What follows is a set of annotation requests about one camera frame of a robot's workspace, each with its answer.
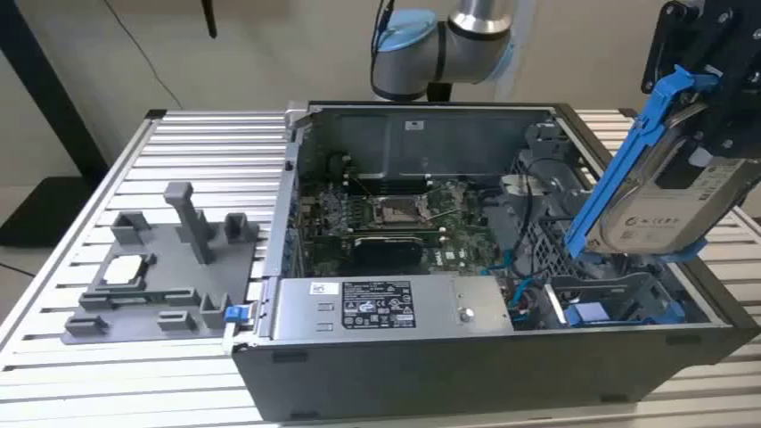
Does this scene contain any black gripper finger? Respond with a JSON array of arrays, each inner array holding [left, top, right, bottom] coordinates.
[[656, 149, 712, 189]]

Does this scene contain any hard disk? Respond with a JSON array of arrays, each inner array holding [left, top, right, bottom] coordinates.
[[564, 64, 748, 268]]

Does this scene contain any grey metal disk bay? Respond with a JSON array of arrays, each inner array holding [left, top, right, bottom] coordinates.
[[509, 119, 712, 331]]

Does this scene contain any empty blue disk carrier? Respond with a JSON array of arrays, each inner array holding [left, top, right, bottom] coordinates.
[[564, 302, 612, 329]]

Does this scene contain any green motherboard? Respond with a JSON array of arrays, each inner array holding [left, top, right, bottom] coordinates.
[[291, 177, 507, 277]]

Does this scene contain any CPU socket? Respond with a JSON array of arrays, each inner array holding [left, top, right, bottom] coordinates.
[[371, 195, 433, 226]]

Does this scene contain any black graphics card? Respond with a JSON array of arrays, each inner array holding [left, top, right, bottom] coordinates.
[[349, 235, 427, 269]]

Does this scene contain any thin metal locking lever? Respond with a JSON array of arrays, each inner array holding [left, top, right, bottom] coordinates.
[[348, 174, 377, 198]]

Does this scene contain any dark grey open PC case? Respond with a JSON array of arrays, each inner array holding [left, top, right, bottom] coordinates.
[[223, 100, 761, 423]]

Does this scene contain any silver power supply unit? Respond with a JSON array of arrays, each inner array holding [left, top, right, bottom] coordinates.
[[271, 274, 516, 341]]

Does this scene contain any black antenna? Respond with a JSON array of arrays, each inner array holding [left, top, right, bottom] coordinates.
[[200, 0, 220, 40]]

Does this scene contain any grey parts rack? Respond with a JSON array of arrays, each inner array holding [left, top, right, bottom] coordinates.
[[62, 181, 260, 345]]

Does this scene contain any green RAM stick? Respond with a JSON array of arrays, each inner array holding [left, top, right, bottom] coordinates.
[[110, 294, 193, 307]]

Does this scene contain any silver CPU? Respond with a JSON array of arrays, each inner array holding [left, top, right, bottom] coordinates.
[[100, 256, 148, 286]]

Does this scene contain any black wrist camera mount plate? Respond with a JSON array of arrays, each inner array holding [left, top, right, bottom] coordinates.
[[641, 0, 736, 95]]

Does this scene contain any thick black internal wire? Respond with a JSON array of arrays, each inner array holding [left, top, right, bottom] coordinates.
[[511, 158, 557, 273]]

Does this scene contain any blue data wire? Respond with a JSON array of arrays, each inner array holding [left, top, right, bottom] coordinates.
[[485, 250, 540, 318]]

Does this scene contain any black arm cable blue plug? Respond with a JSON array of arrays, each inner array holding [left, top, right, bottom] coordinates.
[[372, 0, 399, 55]]

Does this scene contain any thin black wall cable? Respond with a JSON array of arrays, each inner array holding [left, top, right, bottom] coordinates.
[[110, 0, 183, 109]]

